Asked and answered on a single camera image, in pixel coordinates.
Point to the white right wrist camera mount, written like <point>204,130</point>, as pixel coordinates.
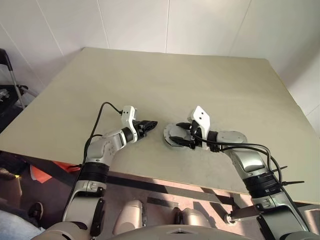
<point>201,116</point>

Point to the person in blue jeans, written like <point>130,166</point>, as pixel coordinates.
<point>12,222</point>

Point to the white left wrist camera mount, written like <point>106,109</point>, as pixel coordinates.
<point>127,115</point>

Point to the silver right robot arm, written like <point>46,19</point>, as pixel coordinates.
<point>247,160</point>

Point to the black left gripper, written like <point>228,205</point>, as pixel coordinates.
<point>139,130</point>

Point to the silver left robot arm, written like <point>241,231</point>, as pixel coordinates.
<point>100,150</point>

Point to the black shoe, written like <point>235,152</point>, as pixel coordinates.
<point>36,210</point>

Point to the black zip tie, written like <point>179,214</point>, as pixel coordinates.
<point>295,182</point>
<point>282,168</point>

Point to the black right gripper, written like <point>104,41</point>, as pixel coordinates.
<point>196,142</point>

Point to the grey caster wheel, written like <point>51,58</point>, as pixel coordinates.
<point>231,218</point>

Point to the beige rounded leg shell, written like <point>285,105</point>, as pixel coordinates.
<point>130,215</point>
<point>197,217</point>

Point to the black metal table frame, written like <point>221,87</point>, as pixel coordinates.
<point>160,184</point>

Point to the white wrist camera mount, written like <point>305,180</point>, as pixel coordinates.
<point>127,115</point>
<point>201,116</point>

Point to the black cart silver frame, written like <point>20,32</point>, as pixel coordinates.
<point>10,100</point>

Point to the silver robot torso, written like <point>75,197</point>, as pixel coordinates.
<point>160,233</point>

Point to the orange fabric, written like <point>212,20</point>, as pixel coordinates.
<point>40,175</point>

